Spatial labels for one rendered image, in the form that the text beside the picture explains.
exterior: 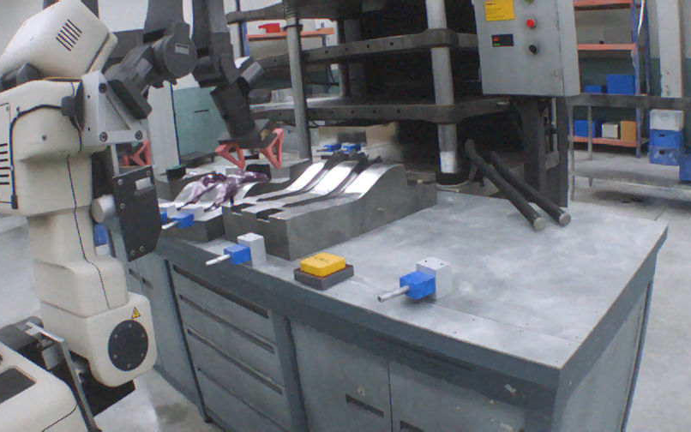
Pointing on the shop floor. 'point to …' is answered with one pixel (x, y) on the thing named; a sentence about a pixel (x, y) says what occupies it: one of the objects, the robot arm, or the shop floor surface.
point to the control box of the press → (528, 66)
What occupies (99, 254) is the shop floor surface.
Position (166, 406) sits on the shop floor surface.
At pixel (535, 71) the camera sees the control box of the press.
